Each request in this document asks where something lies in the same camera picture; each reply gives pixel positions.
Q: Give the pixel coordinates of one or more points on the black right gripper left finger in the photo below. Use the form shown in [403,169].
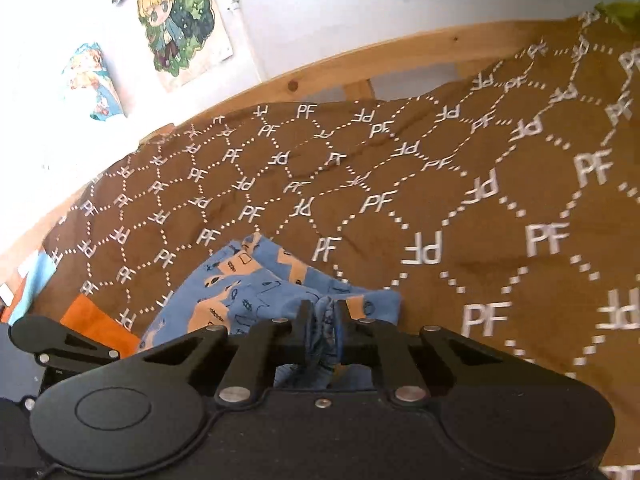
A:
[240,369]

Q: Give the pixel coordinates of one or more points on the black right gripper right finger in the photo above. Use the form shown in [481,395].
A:
[375,357]

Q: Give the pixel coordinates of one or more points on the blue pyjama pants orange cars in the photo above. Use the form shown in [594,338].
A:
[256,280]

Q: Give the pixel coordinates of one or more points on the brown PF patterned blanket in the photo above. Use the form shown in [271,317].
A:
[504,207]

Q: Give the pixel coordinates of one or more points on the anime poster far left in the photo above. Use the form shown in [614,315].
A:
[90,85]

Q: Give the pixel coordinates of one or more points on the blond anime character poster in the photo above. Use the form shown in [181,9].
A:
[185,37]

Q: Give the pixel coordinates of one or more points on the white wall conduit pipe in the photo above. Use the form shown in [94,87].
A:
[241,34]

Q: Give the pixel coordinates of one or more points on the wooden bed frame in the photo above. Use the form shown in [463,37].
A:
[469,47]

